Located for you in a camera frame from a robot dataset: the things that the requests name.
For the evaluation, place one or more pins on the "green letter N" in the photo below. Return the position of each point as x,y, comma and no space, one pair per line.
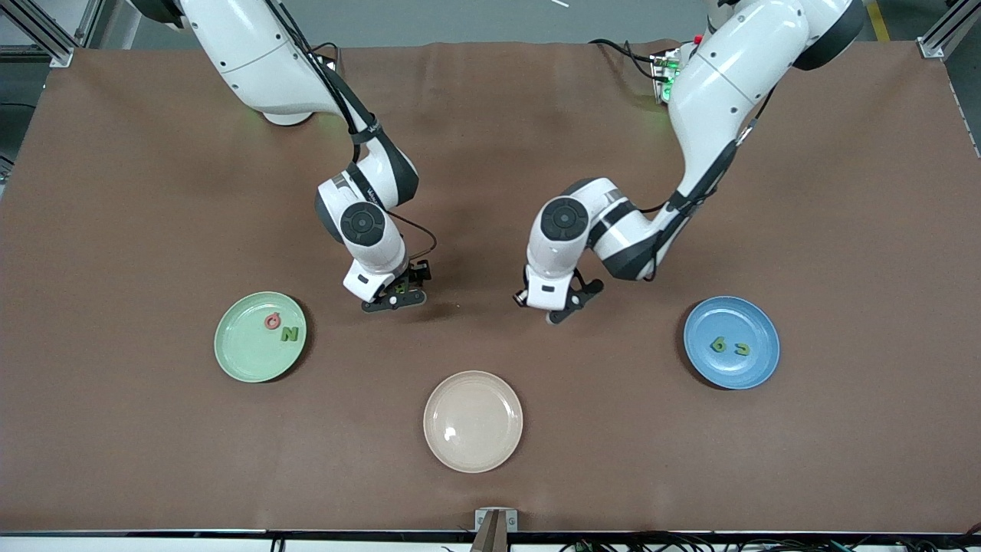
289,334

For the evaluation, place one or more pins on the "aluminium frame profile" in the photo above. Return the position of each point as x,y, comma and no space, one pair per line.
931,46
57,55

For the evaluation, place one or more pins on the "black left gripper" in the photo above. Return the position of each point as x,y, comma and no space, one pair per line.
517,297

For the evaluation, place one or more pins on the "light green plate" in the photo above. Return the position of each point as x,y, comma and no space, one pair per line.
245,356

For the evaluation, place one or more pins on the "blue plate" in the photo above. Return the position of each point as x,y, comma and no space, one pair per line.
732,372

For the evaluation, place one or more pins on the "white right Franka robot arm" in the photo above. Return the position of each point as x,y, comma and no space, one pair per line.
253,54

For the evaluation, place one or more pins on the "metal camera pole mount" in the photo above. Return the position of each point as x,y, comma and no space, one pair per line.
496,521

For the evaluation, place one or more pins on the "beige plate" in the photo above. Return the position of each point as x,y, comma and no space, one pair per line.
473,422

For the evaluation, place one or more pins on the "green letter q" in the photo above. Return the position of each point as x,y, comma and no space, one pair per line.
718,344

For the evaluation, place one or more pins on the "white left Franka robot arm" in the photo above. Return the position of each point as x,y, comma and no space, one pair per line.
736,84

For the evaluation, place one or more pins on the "left base box green light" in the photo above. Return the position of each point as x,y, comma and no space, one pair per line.
664,77

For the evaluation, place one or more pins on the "red letter Q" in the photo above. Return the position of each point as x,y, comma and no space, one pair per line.
267,321

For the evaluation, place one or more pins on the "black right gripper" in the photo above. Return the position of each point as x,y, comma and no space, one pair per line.
418,274

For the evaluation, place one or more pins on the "brown table mat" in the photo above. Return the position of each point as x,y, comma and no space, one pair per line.
153,460

